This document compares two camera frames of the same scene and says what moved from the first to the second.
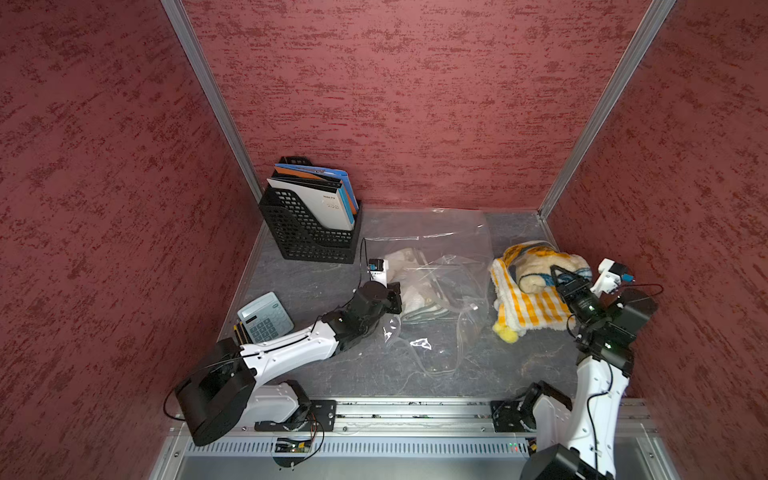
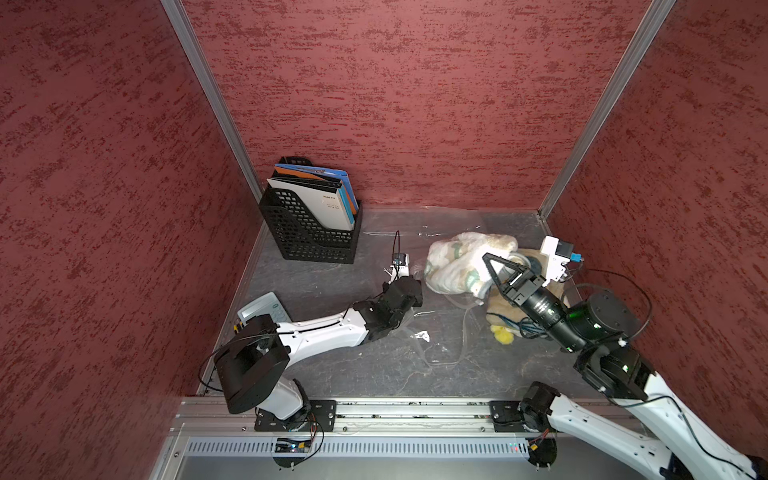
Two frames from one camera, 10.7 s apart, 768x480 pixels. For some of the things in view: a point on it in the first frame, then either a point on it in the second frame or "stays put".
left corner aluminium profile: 179,17 stays put
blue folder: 349,196 stays put
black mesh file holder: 298,233 stays put
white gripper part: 607,281 to 558,252
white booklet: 327,204 stays put
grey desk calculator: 266,319 stays put
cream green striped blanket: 424,296 to 455,264
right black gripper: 569,286 to 527,283
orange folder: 284,170 stays put
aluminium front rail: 401,419 stays put
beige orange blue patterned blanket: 532,267 to 498,304
